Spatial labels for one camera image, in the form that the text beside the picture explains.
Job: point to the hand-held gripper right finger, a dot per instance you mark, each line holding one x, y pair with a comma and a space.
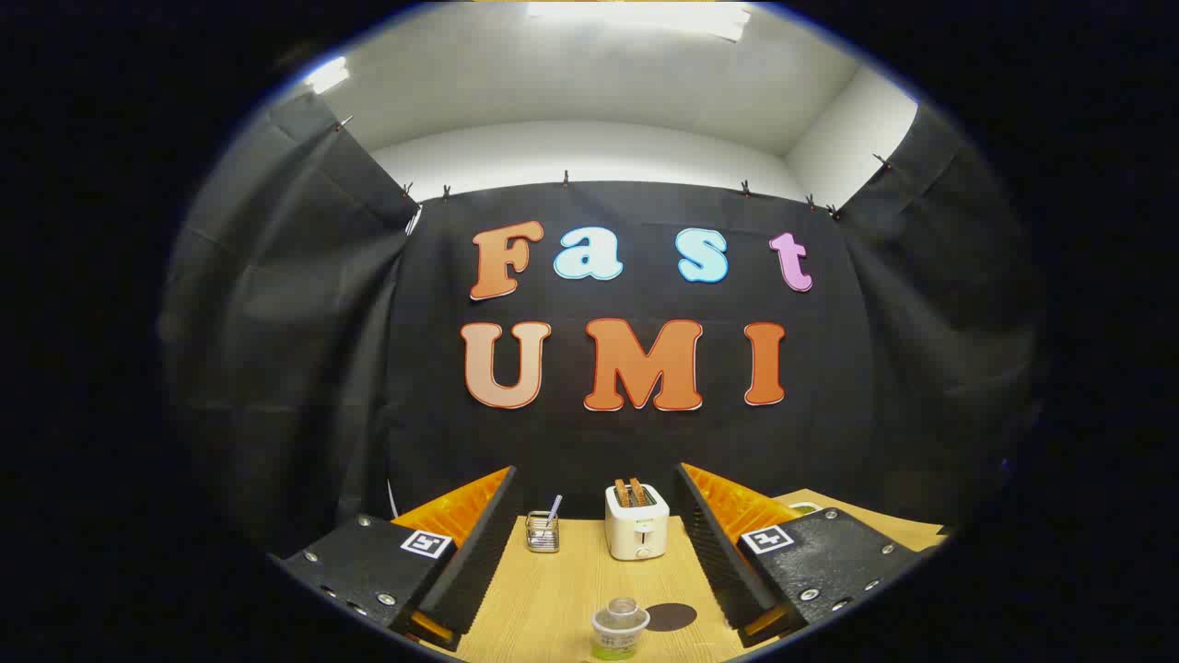
714, 552

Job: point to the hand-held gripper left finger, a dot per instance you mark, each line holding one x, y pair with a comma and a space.
479, 552

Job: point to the dark round coaster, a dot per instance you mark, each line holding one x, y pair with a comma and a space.
674, 617

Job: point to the white-label juice bottle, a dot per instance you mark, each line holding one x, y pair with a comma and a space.
619, 631

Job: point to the white toaster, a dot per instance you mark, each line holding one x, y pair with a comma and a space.
636, 532

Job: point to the metal spoon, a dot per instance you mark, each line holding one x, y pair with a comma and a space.
554, 509

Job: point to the toast slice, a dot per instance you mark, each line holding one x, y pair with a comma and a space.
622, 494
636, 491

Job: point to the wooden table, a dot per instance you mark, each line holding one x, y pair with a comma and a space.
571, 589

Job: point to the small ceiling light panel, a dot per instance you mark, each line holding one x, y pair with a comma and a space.
328, 74

